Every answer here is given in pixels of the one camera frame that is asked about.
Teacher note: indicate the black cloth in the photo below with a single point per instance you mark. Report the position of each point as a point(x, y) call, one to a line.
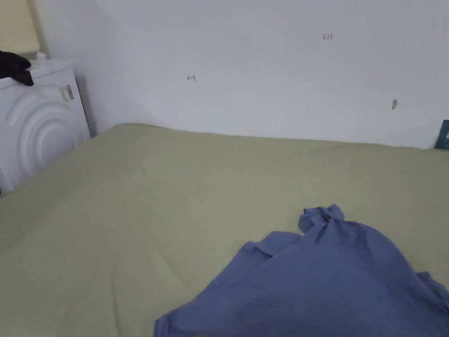
point(14, 66)

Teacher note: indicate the blue shirt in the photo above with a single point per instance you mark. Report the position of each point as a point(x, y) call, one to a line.
point(315, 281)

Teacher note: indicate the dark blue box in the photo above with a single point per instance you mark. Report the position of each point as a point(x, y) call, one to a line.
point(443, 135)

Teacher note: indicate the white washing machine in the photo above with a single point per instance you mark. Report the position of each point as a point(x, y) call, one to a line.
point(38, 130)

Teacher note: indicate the bed with pale green sheet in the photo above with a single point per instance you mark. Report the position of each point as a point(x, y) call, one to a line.
point(105, 217)

